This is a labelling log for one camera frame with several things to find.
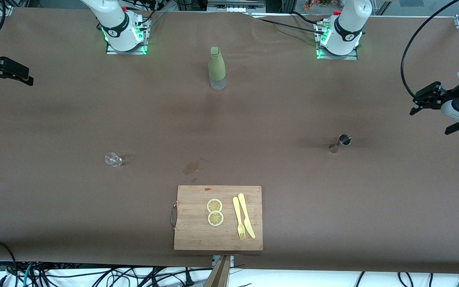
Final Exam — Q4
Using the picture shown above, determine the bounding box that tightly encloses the steel jigger measuring cup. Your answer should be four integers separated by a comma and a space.
328, 134, 352, 154

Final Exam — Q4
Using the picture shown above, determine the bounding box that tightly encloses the clear glass beaker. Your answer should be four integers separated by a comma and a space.
104, 152, 123, 167

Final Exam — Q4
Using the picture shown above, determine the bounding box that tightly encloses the green sleeved glass bottle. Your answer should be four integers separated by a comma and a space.
208, 46, 227, 90

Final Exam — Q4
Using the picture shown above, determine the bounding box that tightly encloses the grey equipment rack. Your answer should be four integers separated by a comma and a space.
208, 0, 266, 12

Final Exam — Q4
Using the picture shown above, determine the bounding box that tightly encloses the yellow plastic knife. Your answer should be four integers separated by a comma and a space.
238, 193, 256, 239

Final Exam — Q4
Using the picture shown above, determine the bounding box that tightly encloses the yellow plastic fork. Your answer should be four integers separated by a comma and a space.
232, 196, 246, 240

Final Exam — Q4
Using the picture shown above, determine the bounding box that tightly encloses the bamboo cutting board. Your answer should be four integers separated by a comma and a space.
171, 185, 264, 252

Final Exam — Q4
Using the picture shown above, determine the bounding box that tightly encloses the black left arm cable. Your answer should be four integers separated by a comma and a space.
400, 0, 459, 100

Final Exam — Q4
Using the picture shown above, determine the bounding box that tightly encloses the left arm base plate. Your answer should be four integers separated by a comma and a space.
315, 22, 358, 60

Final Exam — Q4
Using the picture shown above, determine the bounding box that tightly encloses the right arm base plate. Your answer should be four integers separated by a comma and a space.
105, 18, 150, 55

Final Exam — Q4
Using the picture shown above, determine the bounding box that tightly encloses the black table cable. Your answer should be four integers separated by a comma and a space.
258, 18, 328, 35
291, 11, 326, 25

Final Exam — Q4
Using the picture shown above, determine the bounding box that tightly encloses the aluminium profile post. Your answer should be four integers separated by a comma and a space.
204, 255, 235, 287

